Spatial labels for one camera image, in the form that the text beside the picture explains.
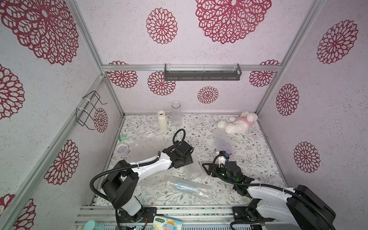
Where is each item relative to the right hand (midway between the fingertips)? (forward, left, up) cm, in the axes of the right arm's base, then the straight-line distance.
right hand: (204, 164), depth 83 cm
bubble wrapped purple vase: (+17, -14, -2) cm, 21 cm away
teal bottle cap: (-31, +52, +2) cm, 61 cm away
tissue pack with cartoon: (-29, +20, -3) cm, 35 cm away
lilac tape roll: (+13, +53, -5) cm, 55 cm away
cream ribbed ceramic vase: (+30, +28, 0) cm, 40 cm away
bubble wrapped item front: (-13, +5, -4) cm, 14 cm away
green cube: (+22, +58, -5) cm, 62 cm away
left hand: (+3, +9, -2) cm, 10 cm away
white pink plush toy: (+29, -26, 0) cm, 39 cm away
